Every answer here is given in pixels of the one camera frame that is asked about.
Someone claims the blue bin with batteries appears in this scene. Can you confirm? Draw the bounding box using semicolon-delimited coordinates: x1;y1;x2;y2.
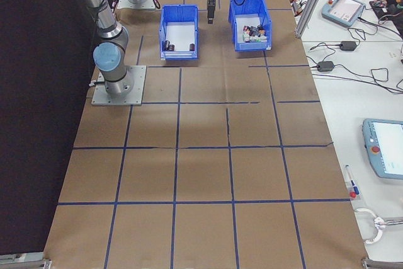
159;4;200;62

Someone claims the black teach pendant cable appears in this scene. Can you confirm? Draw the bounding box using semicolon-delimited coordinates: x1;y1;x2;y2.
348;16;403;43

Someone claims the aluminium profile post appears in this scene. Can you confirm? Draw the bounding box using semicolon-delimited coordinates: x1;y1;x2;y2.
294;0;335;39

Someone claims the white cable loop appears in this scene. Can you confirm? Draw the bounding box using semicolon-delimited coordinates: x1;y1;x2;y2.
354;207;383;245

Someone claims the silver tape-wrapped clamp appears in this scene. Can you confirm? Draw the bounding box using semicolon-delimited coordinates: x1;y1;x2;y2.
373;216;403;229

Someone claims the light blue teach pendant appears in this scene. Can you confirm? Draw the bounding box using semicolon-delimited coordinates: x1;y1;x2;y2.
361;118;403;181
321;0;368;29

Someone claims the aluminium frame bar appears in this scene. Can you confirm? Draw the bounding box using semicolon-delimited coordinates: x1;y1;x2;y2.
0;251;53;269
360;258;403;269

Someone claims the black frame cover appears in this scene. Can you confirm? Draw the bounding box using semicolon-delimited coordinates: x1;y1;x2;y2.
0;0;101;256

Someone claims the white marker pen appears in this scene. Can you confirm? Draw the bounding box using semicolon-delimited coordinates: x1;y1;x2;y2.
344;164;357;190

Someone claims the black adapter cable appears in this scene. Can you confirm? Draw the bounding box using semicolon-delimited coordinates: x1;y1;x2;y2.
309;41;343;52
305;55;403;94

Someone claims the black power adapter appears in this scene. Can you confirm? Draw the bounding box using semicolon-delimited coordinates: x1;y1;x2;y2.
316;60;335;72
339;40;358;52

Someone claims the blue bin with push buttons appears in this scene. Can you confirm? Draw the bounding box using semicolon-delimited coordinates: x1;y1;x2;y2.
229;0;273;52

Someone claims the dark circuit board with wires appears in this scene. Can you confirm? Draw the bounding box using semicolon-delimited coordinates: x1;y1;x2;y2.
368;0;390;18

